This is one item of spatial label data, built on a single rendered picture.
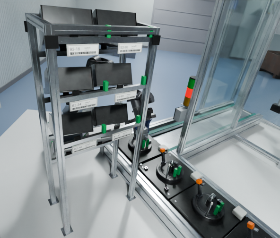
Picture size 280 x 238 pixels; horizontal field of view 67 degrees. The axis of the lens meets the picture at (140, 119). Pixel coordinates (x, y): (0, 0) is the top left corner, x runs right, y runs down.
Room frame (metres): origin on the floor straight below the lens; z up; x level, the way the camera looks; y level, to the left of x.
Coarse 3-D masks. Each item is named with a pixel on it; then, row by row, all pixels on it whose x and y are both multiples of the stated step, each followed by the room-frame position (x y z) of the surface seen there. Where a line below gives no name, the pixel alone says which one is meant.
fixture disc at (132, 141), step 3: (132, 138) 1.05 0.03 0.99; (129, 141) 1.01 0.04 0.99; (132, 141) 1.02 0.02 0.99; (129, 144) 0.99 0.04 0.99; (132, 144) 0.99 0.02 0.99; (150, 144) 1.01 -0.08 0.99; (129, 147) 0.98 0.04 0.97; (132, 147) 0.96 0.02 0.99; (141, 147) 0.97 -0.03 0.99; (147, 147) 0.98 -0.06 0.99; (150, 147) 0.99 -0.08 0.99; (132, 150) 0.96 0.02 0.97; (141, 150) 0.95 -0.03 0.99; (144, 150) 0.95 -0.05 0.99; (147, 150) 0.96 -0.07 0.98
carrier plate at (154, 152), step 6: (120, 138) 1.06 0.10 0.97; (126, 138) 1.07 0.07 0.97; (150, 138) 1.10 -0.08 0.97; (120, 144) 1.00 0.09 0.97; (126, 144) 1.01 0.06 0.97; (156, 144) 1.05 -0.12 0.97; (120, 150) 0.96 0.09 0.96; (126, 150) 0.95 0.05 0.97; (150, 150) 0.98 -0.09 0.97; (156, 150) 0.99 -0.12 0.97; (126, 156) 0.91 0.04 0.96; (132, 156) 0.91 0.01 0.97; (144, 156) 0.92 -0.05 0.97; (150, 156) 0.93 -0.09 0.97; (156, 156) 0.94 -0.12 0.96; (144, 162) 0.89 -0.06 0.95
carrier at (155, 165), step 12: (168, 156) 0.95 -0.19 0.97; (156, 168) 0.84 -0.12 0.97; (168, 168) 0.76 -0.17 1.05; (180, 168) 0.79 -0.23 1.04; (156, 180) 0.76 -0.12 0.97; (168, 180) 0.76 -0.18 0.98; (180, 180) 0.78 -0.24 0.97; (192, 180) 0.79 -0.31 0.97; (168, 192) 0.69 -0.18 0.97; (180, 192) 0.71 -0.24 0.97
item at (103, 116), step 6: (90, 108) 0.72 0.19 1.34; (96, 108) 0.68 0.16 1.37; (102, 108) 0.69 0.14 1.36; (108, 108) 0.70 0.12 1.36; (114, 108) 0.71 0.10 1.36; (120, 108) 0.72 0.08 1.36; (126, 108) 0.74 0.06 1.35; (96, 114) 0.67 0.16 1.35; (102, 114) 0.68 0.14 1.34; (108, 114) 0.69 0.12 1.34; (114, 114) 0.70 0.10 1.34; (120, 114) 0.71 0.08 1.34; (126, 114) 0.73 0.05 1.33; (96, 120) 0.66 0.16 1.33; (102, 120) 0.67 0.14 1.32; (108, 120) 0.68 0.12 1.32; (114, 120) 0.69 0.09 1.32; (120, 120) 0.70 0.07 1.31; (126, 120) 0.72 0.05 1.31; (96, 126) 0.65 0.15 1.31
